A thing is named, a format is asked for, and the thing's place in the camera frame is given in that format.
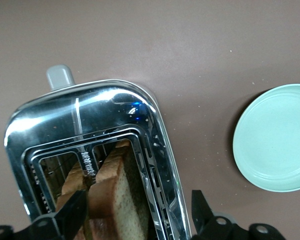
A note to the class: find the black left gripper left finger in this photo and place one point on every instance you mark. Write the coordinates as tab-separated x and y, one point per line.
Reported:
65	220

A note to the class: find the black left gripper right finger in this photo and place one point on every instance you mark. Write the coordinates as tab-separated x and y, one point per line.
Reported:
202	215

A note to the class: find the toasted bread slice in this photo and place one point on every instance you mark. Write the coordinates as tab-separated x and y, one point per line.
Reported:
73	180
125	200

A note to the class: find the mint green plate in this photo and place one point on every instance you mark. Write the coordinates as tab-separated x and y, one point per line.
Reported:
272	140

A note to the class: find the beige chrome toaster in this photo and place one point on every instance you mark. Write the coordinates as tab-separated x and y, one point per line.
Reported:
110	110

